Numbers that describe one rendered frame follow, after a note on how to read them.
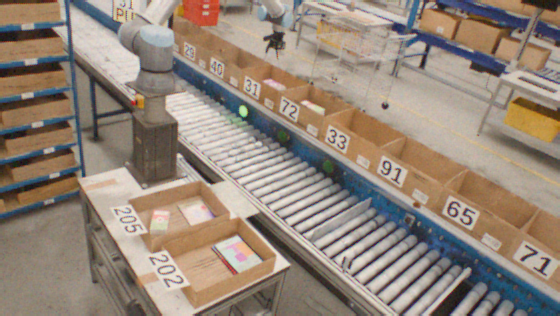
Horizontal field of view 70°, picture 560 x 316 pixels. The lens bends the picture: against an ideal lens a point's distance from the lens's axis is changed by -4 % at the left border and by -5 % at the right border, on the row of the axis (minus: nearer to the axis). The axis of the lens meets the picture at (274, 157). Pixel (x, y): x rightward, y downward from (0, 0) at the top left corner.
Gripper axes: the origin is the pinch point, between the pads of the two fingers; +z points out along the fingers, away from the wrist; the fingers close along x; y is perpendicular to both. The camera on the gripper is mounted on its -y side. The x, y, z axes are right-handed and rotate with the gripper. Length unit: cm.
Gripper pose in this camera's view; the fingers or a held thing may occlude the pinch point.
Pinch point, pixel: (271, 59)
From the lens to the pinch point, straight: 282.3
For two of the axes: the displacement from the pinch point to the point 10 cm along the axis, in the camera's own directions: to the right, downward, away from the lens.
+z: -1.6, 8.3, 5.3
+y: 6.7, 4.8, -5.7
